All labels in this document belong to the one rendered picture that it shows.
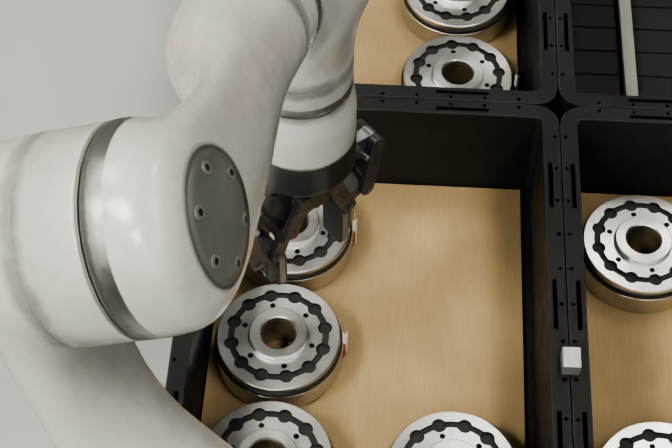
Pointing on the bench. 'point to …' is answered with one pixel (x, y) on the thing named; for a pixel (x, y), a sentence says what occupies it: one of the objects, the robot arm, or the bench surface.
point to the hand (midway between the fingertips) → (305, 243)
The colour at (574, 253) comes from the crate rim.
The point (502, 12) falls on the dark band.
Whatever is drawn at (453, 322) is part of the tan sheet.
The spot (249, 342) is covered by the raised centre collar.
